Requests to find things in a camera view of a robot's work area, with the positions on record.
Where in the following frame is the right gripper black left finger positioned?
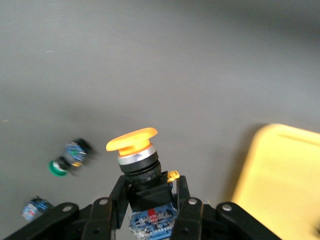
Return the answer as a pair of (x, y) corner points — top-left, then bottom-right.
(82, 174), (130, 240)

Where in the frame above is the green mushroom push button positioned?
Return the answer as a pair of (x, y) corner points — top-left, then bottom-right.
(47, 137), (95, 178)
(21, 196), (53, 222)

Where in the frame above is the yellow mushroom push button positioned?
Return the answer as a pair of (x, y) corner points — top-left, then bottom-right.
(105, 127), (181, 240)

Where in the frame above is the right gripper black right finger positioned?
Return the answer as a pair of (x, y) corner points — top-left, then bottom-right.
(172, 175), (205, 240)

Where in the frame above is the yellow plastic tray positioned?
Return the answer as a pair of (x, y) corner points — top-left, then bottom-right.
(231, 123), (320, 240)

